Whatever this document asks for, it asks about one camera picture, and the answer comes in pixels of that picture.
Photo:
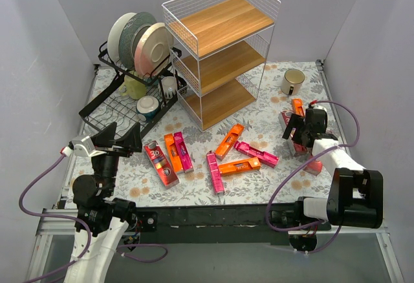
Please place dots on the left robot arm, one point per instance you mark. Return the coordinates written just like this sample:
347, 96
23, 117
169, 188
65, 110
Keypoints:
102, 219

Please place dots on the pink and cream plate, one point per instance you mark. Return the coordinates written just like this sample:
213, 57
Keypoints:
152, 50

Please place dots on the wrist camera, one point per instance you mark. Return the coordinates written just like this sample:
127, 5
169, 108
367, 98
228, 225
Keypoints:
81, 146
316, 105

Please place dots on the white and teal bowl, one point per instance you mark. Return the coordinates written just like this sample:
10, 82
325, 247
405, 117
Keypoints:
147, 108

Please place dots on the white wire three-tier shelf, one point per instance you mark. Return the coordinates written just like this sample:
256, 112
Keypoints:
227, 53

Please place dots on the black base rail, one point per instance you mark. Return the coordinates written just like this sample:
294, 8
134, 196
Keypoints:
211, 224

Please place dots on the red 3D toothpaste box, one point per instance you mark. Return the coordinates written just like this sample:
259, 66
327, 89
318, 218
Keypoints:
161, 164
295, 149
314, 167

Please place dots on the floral patterned table mat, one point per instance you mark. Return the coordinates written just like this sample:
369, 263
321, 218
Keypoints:
138, 181

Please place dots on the black wire dish rack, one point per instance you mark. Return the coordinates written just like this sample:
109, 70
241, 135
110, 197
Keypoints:
111, 106

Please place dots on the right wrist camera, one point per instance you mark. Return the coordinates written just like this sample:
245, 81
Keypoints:
316, 105

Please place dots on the grey green patterned plate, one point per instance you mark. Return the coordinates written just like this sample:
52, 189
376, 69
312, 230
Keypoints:
130, 36

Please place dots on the pale yellow mug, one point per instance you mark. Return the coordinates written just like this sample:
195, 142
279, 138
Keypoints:
132, 88

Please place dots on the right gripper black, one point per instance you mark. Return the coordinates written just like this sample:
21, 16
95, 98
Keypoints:
298, 129

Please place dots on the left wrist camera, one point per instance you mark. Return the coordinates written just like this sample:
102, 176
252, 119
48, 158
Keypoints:
81, 146

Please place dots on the cream white plate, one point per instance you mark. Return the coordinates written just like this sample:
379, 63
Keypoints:
114, 36

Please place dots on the orange toothpaste box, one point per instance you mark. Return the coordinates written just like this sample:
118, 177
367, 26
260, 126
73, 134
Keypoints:
240, 166
229, 141
173, 153
297, 107

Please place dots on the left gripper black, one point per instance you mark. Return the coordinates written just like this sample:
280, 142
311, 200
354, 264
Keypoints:
114, 149

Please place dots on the magenta toothpaste box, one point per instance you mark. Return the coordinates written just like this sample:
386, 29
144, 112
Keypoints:
263, 156
215, 174
183, 152

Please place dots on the white upside-down cup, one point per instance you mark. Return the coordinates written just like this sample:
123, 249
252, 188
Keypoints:
169, 86

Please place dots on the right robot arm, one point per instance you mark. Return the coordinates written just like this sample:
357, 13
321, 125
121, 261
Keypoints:
356, 194

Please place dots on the cream mug black handle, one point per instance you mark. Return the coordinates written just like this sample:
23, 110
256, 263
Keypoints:
292, 81

